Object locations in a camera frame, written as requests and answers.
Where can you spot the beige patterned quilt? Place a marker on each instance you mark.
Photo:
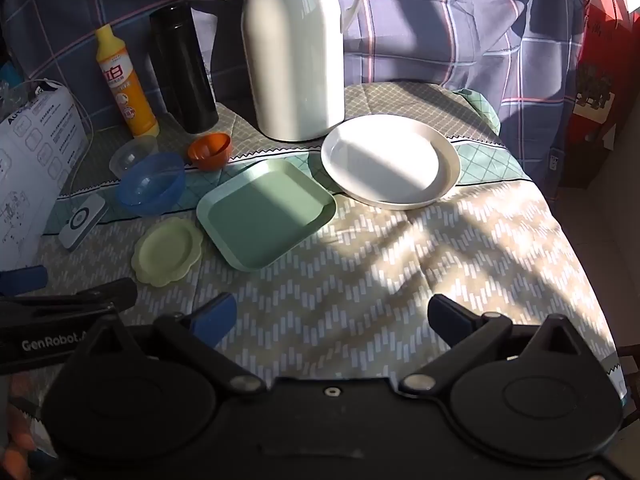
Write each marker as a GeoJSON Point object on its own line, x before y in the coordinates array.
{"type": "Point", "coordinates": [360, 265]}

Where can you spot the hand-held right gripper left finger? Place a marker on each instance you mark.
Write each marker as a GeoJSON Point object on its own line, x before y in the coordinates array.
{"type": "Point", "coordinates": [216, 316]}

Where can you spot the white round plate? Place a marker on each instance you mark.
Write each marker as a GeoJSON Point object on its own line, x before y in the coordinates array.
{"type": "Point", "coordinates": [390, 160]}

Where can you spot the person's left hand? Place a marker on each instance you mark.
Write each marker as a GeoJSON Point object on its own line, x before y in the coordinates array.
{"type": "Point", "coordinates": [17, 435]}

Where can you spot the black thermos bottle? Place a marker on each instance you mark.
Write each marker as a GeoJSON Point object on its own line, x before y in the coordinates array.
{"type": "Point", "coordinates": [182, 67]}

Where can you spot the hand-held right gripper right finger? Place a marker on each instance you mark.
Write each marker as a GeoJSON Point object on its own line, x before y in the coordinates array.
{"type": "Point", "coordinates": [446, 314]}

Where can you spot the red gift bag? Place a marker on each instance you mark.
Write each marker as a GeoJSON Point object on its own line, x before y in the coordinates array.
{"type": "Point", "coordinates": [600, 50]}

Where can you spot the clear plastic bowl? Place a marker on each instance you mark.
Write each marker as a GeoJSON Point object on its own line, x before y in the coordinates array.
{"type": "Point", "coordinates": [131, 152]}

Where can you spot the white cardboard box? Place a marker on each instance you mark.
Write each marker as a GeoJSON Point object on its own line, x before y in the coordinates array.
{"type": "Point", "coordinates": [35, 175]}

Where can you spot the white thermos jug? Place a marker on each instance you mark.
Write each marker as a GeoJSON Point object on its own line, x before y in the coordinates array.
{"type": "Point", "coordinates": [295, 55]}

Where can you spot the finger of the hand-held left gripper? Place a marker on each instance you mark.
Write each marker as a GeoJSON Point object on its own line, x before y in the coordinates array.
{"type": "Point", "coordinates": [22, 279]}
{"type": "Point", "coordinates": [107, 292]}

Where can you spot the yellow flower-shaped plate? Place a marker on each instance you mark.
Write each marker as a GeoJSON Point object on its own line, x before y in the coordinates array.
{"type": "Point", "coordinates": [165, 250]}

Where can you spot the green square plate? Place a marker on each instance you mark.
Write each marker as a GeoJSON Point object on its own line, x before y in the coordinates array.
{"type": "Point", "coordinates": [265, 210]}

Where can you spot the orange plastic bowl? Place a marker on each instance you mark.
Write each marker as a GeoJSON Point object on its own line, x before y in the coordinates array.
{"type": "Point", "coordinates": [210, 150]}

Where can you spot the yellow detergent bottle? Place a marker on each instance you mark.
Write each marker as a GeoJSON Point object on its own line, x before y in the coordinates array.
{"type": "Point", "coordinates": [127, 85]}

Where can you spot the blue plastic bowl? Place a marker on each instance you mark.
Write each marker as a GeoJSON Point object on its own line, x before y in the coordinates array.
{"type": "Point", "coordinates": [150, 182]}

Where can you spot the plaid bed sheet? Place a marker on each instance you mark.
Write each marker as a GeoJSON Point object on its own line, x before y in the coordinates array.
{"type": "Point", "coordinates": [425, 20]}

